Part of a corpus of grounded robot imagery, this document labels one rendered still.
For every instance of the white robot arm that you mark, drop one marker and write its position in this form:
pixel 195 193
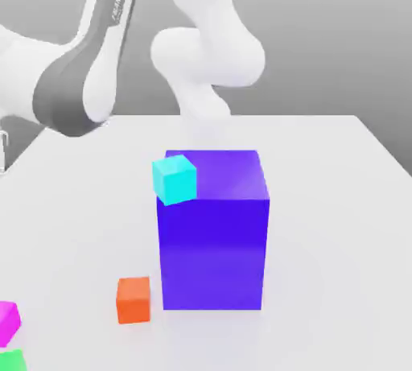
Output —
pixel 209 55

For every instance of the large purple box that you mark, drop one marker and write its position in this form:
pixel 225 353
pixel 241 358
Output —
pixel 212 248

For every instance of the small green cube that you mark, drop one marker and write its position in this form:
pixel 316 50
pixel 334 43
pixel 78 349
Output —
pixel 11 361

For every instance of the small orange cube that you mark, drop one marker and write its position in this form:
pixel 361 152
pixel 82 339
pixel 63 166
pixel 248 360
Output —
pixel 133 301

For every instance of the small magenta cube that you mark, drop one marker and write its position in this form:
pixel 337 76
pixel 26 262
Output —
pixel 6 322

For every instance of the small cyan cube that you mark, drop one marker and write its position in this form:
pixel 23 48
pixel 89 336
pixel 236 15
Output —
pixel 175 181

